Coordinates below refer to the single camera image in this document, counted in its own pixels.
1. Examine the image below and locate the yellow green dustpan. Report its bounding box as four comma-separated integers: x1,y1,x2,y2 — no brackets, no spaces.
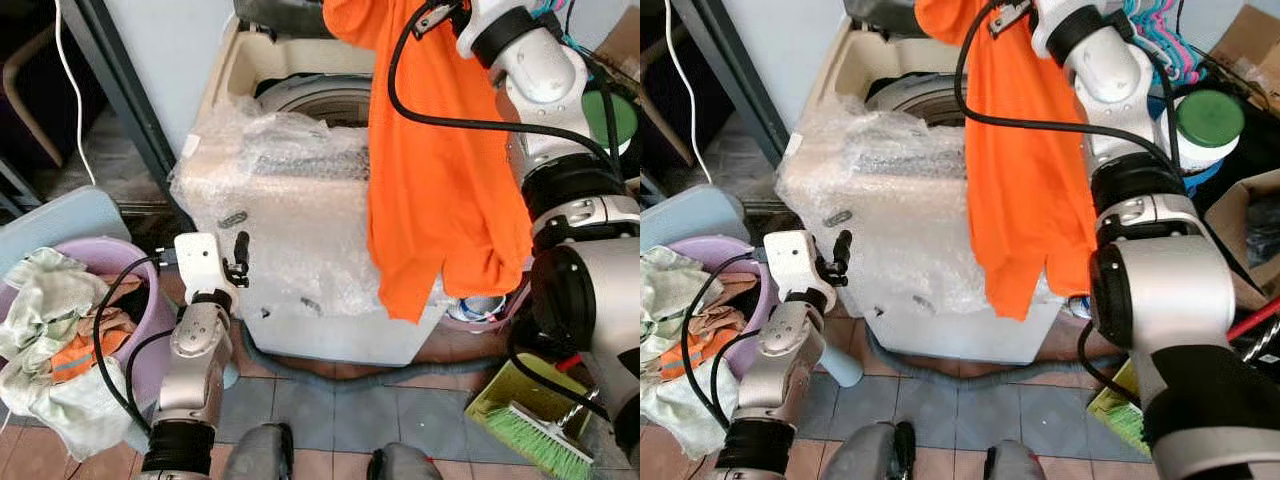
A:
1087,360,1143,423
464,354,603,443

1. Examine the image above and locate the white hanging cable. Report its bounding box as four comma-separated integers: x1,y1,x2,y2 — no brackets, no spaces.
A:
54,0,98,187
664,0,713,184

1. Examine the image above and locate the white jar with green lid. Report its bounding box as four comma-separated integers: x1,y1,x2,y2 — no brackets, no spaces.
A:
1164,87,1247,173
580,88,640,158

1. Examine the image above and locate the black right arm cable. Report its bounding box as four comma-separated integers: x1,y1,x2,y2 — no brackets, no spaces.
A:
953,0,1185,173
387,0,623,183

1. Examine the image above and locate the light blue plastic board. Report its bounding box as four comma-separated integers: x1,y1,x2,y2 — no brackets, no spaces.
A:
0,186,133,277
640,184,753,253

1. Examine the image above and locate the blue plastic hanger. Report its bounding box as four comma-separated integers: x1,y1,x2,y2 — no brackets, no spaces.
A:
1138,0,1205,89
548,8,597,57

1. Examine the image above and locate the grey left robot leg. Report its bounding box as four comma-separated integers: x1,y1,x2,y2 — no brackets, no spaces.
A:
221,422,297,480
819,419,917,480

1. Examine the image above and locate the orange grey garment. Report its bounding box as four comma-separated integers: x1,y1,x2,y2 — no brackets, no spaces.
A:
655,328,747,383
44,328,133,387

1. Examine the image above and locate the white green cloth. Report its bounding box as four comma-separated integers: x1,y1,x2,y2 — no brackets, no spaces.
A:
640,245,719,433
0,247,113,462

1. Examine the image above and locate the open cardboard box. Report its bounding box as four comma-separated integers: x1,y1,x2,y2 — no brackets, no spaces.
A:
1203,168,1280,313

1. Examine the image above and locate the grey robot leg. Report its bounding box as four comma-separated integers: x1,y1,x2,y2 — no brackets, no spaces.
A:
984,439,1063,480
366,442,443,480
819,419,917,480
221,422,297,480

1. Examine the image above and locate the brown cardboard sheet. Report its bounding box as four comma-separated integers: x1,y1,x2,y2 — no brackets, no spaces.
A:
594,8,641,85
1206,4,1280,113

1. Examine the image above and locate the white bubble-wrapped washing machine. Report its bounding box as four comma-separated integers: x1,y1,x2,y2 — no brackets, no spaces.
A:
774,14,1079,367
170,14,533,368

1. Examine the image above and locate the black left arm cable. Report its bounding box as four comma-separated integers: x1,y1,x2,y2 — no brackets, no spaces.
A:
681,252,773,431
91,254,183,435

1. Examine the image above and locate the green bristle broom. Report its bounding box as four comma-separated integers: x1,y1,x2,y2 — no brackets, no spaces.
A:
1100,400,1153,458
484,400,597,480

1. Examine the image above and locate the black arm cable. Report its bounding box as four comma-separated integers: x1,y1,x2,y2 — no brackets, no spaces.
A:
91,254,183,435
953,0,1185,173
681,252,773,431
387,0,623,183

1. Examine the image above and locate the purple plastic basin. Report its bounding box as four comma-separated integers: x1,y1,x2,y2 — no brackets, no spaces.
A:
0,236,183,403
664,236,779,353

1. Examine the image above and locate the grey right robot leg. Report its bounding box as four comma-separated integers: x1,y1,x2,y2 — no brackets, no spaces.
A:
984,439,1063,480
366,442,443,480

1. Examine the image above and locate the dark grey metal door frame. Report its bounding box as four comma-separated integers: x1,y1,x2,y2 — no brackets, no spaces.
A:
68,0,197,233
668,0,793,173

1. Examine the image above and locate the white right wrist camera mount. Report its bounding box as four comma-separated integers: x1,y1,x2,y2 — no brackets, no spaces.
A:
1030,0,1093,57
456,0,523,59

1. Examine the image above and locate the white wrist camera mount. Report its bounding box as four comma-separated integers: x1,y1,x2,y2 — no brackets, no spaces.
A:
174,232,237,297
456,0,523,59
1030,0,1093,57
764,230,827,294

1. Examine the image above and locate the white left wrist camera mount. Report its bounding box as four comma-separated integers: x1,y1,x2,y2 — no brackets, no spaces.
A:
174,232,237,297
764,230,827,294

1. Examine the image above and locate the brown cloth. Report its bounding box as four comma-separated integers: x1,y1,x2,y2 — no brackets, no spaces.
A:
690,298,763,343
94,304,143,347

